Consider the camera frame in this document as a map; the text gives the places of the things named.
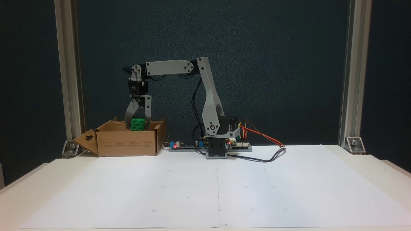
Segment circuit board with white connectors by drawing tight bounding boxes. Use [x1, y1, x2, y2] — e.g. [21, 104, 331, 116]
[227, 137, 252, 152]

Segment dark cable on table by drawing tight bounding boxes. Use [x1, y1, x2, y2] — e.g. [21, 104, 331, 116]
[226, 146, 287, 163]

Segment metal corner bracket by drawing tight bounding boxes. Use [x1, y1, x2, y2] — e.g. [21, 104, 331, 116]
[345, 137, 366, 155]
[62, 140, 80, 159]

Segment brown cardboard box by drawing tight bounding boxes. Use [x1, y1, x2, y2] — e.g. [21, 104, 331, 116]
[73, 117, 166, 157]

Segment green die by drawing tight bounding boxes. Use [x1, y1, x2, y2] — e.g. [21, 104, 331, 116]
[130, 117, 145, 131]

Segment circuit board with blue parts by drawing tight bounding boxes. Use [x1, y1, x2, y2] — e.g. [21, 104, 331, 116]
[169, 140, 207, 152]

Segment aluminium frame post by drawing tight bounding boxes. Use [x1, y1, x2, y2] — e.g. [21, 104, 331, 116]
[338, 0, 373, 147]
[54, 0, 85, 142]

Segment orange and red jumper wires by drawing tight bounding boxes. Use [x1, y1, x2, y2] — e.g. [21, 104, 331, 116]
[239, 119, 285, 148]

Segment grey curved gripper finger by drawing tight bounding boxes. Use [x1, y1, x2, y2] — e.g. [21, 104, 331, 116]
[125, 98, 140, 130]

